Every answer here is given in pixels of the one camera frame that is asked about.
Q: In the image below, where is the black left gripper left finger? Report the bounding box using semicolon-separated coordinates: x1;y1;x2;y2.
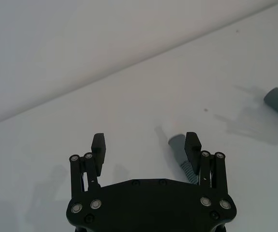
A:
69;132;106;198

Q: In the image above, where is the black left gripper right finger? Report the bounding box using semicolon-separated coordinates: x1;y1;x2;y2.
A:
184;131;228;195

